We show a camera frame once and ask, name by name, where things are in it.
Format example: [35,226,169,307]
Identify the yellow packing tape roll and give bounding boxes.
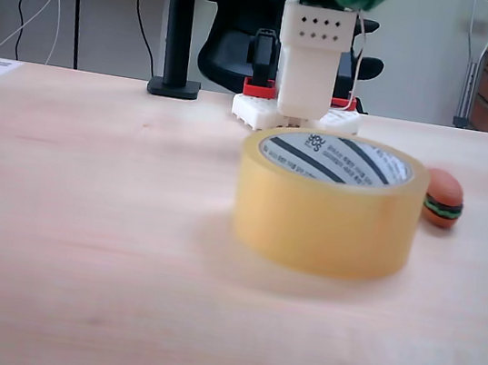
[224,119,434,291]

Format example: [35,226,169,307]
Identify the black office chair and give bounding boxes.
[188,0,394,117]

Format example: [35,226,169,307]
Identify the toy hamburger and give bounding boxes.
[418,166,470,233]

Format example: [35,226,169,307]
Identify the black pole with clamp base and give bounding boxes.
[145,0,215,103]

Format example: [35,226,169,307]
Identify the red black table clamp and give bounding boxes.
[328,92,360,114]
[242,26,287,102]

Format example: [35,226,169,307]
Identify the grey metal crutch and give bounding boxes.
[452,0,488,133]

